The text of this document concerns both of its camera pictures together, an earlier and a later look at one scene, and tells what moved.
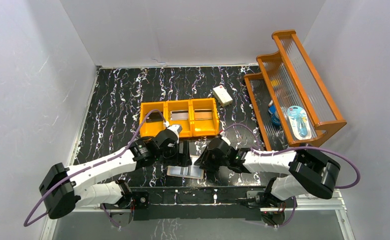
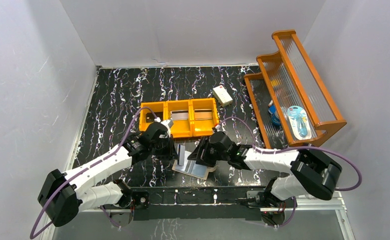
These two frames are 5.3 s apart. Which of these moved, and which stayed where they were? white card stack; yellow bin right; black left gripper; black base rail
Moved: black left gripper
Stayed: black base rail; white card stack; yellow bin right
